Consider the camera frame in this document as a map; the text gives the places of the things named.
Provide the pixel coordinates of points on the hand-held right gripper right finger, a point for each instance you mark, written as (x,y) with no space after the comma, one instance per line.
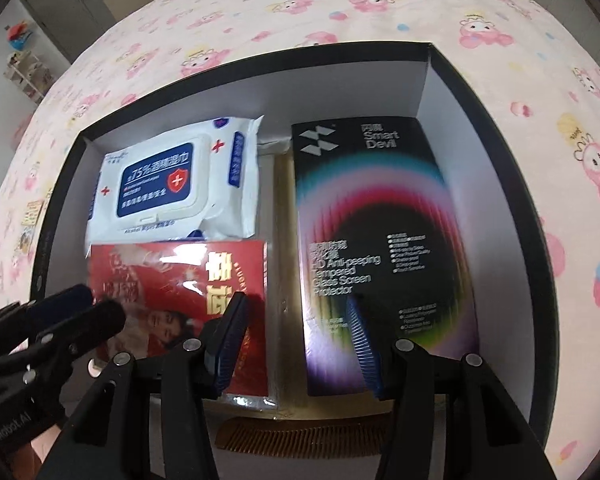
(365,350)

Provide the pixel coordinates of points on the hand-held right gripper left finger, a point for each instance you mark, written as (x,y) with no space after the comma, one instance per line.
(225,345)

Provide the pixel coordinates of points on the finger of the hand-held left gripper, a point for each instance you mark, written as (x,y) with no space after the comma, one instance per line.
(90,325)
(55,302)

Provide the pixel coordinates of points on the red printed packet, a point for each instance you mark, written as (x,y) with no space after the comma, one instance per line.
(180,280)

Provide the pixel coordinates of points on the black rainbow screen protector box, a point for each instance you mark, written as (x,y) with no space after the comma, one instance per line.
(370,210)

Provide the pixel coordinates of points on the white blue wet wipes pack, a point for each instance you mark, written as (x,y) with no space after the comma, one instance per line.
(170,185)

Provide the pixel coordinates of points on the black cardboard storage box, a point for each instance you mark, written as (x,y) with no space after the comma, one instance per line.
(260,100)

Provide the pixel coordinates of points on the brown wooden comb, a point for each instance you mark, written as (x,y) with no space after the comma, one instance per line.
(290,435)

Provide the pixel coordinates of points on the white shelf rack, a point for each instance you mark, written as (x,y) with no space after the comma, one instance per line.
(30,77)

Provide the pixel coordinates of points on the red blue plush toy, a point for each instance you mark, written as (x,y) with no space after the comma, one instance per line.
(19,35)

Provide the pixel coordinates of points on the grey door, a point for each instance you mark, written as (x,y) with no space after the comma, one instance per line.
(55,10)

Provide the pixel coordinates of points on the pink cartoon printed blanket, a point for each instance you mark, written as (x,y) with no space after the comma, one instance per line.
(330,5)

